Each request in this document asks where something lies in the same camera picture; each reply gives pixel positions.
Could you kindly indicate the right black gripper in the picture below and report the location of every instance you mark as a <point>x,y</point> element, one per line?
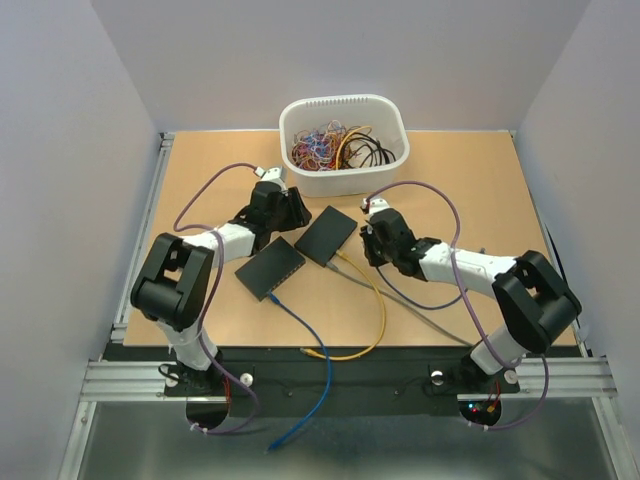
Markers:
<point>368,234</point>

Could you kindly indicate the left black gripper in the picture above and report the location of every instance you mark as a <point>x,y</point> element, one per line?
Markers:
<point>299,216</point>

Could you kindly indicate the black network switch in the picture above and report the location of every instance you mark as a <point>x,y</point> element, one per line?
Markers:
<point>269,268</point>
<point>325,236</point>

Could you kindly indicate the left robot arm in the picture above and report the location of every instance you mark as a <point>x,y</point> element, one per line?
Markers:
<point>180,274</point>

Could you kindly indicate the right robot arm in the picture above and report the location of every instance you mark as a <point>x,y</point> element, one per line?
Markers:
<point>536,303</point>

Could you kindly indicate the white plastic bin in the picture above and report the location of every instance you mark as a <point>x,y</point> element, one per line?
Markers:
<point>342,145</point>

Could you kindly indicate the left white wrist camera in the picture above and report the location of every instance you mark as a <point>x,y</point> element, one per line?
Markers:
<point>276,175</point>

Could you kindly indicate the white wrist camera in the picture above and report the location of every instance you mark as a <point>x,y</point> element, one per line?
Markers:
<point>377,204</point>
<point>276,175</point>

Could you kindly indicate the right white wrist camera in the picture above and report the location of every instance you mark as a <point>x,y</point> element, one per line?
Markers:
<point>377,204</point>

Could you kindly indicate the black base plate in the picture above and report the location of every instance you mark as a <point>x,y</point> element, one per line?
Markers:
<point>388,381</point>

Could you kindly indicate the aluminium frame rail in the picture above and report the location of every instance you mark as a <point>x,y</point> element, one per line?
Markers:
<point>569,378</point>

